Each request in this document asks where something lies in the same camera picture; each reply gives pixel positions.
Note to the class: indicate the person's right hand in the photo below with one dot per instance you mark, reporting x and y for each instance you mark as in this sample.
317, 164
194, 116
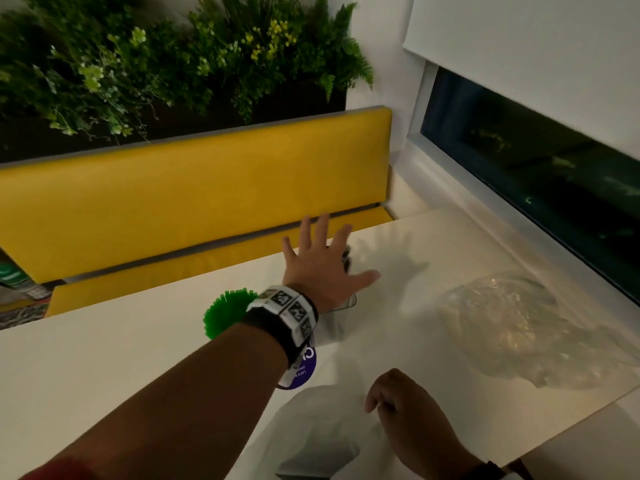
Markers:
415, 424

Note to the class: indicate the person's left hand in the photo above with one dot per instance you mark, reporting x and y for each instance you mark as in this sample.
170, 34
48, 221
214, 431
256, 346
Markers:
320, 274

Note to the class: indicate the square clear holder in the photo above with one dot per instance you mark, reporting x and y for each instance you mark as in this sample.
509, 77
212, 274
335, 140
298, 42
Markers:
335, 324

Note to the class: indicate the stack of black straws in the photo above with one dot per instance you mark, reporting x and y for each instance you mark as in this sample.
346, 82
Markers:
320, 459

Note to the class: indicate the bunch of green straws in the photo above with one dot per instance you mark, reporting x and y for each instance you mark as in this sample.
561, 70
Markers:
225, 309

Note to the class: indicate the frosted clear plastic bag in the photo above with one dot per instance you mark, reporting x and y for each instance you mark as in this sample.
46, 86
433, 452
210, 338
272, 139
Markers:
310, 424

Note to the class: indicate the thin clear plastic bag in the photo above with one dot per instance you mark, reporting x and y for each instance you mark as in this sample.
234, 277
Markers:
525, 329

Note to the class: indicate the person's left forearm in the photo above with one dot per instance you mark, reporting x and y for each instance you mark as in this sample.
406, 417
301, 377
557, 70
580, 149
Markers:
175, 409

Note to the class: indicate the black left wristband with markers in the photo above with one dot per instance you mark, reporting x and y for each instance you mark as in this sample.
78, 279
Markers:
285, 314

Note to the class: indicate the purple round sign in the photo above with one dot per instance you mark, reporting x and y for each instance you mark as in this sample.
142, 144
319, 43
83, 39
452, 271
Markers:
302, 369

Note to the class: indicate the yellow bench seat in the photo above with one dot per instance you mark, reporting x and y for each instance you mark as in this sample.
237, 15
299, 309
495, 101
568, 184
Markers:
200, 194

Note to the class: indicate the yellow bench seat cushion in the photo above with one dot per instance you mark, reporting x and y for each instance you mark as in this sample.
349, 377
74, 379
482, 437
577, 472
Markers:
175, 272

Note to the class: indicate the white table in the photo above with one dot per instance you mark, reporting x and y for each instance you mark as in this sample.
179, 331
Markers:
100, 369

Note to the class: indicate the dark window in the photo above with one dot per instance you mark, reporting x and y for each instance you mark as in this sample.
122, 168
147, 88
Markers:
550, 169

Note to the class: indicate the green fire extinguisher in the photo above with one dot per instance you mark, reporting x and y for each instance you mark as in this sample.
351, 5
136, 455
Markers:
20, 282

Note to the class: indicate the white roller blind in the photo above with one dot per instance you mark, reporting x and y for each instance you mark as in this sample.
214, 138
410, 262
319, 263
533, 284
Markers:
525, 54

